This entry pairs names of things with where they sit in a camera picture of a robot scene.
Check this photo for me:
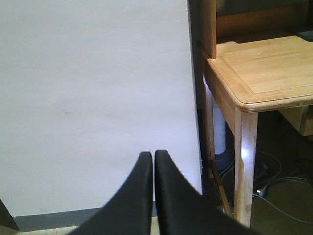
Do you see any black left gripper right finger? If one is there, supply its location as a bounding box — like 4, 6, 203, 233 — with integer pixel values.
155, 150, 256, 235

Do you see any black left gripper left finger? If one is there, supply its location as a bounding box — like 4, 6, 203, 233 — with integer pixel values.
72, 152, 152, 235

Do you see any white blue cylinder under desk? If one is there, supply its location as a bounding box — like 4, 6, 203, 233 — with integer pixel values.
212, 99, 231, 170

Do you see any white power plug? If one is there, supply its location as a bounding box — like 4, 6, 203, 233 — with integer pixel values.
256, 187, 267, 197

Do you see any light wooden desk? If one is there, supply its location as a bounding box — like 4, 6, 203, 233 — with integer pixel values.
195, 0, 313, 228

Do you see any grey floor cable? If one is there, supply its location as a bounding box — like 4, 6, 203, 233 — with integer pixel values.
217, 150, 313, 225

